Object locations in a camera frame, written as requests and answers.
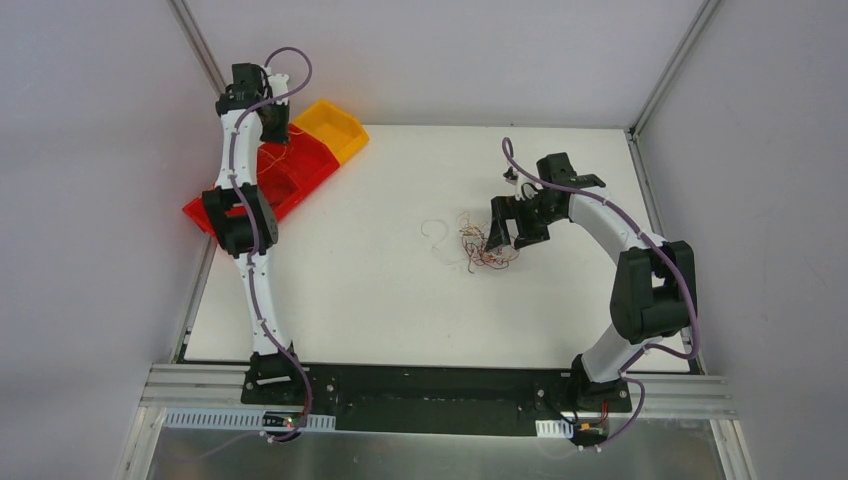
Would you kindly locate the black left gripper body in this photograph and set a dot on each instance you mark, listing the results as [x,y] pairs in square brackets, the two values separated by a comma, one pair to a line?
[273,125]

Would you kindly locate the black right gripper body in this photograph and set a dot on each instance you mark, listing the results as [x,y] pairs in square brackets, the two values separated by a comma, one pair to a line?
[518,221]

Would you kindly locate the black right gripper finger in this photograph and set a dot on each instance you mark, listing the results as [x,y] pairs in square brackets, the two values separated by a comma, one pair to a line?
[520,240]
[498,236]

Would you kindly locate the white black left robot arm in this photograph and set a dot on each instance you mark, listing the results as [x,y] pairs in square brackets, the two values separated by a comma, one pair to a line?
[253,110]

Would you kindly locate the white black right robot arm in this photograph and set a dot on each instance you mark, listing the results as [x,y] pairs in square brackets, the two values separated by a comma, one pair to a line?
[653,291]

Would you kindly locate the red plastic bin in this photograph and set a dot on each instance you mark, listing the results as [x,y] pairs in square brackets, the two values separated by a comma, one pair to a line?
[289,173]

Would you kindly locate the yellow plastic bin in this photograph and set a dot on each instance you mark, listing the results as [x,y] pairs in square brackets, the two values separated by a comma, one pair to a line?
[341,132]

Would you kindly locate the right controller board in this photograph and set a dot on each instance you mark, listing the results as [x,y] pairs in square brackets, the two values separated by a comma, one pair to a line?
[587,436]

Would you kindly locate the controller board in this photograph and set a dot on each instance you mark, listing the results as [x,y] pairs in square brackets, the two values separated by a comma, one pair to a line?
[587,436]
[282,420]

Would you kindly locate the left controller board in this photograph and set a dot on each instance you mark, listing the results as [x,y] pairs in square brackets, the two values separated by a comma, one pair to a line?
[282,420]

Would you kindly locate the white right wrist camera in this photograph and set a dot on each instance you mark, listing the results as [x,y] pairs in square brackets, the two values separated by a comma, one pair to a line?
[523,186]

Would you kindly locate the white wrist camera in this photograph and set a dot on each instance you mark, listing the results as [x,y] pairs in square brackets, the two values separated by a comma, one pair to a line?
[523,186]
[277,86]

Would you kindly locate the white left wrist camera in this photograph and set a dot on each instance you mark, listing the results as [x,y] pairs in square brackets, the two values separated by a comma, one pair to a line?
[277,86]

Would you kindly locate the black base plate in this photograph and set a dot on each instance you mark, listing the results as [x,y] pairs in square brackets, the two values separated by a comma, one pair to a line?
[441,400]

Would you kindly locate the aluminium frame rail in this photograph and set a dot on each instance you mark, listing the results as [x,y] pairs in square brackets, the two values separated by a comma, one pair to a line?
[659,395]

